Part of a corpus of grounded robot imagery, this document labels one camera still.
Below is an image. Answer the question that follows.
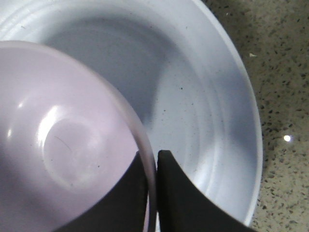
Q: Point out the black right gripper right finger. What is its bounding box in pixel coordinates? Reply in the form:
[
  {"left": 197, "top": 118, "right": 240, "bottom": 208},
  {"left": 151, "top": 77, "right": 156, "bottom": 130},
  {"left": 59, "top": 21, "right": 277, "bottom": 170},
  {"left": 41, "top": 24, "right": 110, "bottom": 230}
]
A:
[{"left": 156, "top": 150, "right": 251, "bottom": 232}]

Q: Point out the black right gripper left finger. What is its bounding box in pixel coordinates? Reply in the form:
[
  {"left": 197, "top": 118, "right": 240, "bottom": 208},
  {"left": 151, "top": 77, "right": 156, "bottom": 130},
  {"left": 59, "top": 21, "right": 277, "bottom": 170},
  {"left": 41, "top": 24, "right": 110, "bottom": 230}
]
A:
[{"left": 57, "top": 153, "right": 148, "bottom": 232}]

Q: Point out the purple plastic bowl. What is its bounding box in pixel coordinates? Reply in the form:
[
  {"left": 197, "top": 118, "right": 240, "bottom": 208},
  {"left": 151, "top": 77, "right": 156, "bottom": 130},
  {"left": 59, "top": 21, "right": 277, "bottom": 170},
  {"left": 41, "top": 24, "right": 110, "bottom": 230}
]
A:
[{"left": 0, "top": 41, "right": 156, "bottom": 232}]

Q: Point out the light blue plate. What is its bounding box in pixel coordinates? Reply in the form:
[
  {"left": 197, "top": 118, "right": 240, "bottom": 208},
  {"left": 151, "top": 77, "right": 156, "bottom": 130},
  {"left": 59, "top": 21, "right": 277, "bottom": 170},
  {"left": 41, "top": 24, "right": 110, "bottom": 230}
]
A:
[{"left": 0, "top": 0, "right": 263, "bottom": 225}]

